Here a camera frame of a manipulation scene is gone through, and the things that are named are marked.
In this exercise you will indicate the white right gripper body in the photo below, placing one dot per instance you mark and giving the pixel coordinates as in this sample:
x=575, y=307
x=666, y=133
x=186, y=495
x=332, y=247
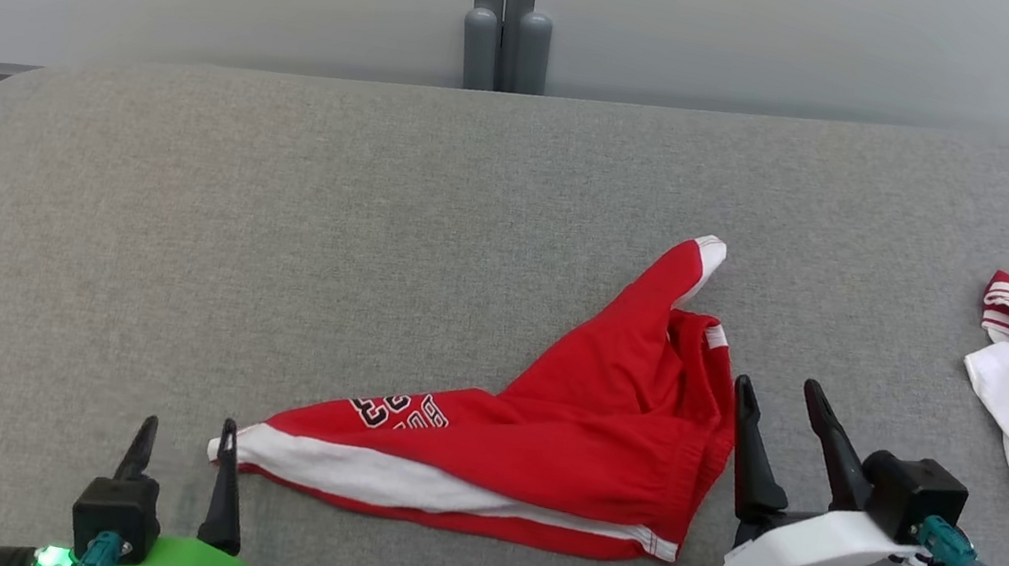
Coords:
x=806, y=554

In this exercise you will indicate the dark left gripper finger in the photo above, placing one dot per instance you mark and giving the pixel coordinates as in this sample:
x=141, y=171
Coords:
x=139, y=453
x=225, y=502

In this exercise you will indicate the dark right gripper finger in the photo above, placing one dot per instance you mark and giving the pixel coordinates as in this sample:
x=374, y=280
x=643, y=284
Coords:
x=754, y=464
x=841, y=458

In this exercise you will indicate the red white sports shorts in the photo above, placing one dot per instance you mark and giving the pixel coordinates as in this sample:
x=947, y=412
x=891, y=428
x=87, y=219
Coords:
x=571, y=435

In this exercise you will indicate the grey fabric sofa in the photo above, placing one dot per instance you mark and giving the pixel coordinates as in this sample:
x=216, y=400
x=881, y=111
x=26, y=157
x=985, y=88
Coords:
x=368, y=251

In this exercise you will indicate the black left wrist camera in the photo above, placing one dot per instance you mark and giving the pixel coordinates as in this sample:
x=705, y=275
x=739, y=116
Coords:
x=116, y=510

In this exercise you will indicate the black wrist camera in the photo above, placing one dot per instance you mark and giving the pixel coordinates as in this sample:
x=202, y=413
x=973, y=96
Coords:
x=911, y=494
x=116, y=510

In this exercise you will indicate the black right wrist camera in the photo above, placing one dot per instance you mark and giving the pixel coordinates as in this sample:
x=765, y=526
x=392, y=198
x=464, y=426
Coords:
x=911, y=494

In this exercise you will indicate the grey partition post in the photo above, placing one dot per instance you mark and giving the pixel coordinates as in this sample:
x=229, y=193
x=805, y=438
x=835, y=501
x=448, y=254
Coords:
x=509, y=10

